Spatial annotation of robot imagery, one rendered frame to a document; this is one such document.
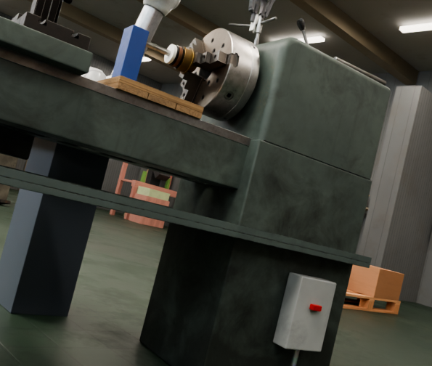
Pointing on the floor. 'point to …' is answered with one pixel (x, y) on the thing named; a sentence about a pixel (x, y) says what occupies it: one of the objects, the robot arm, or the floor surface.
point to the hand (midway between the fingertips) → (255, 23)
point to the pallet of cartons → (374, 289)
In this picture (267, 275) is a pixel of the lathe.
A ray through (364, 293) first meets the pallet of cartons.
